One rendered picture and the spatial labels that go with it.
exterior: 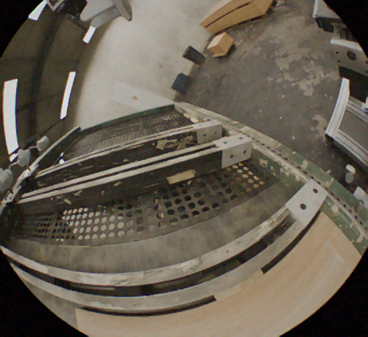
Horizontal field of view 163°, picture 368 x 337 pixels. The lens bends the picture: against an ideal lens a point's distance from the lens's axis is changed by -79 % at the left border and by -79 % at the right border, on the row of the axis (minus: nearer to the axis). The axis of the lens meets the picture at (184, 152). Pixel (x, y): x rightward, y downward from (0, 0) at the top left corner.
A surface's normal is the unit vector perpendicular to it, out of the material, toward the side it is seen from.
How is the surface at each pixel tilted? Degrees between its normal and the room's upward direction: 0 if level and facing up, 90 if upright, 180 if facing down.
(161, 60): 90
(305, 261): 55
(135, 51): 90
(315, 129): 0
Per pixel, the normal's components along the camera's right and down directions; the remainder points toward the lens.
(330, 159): -0.84, -0.29
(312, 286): -0.12, -0.85
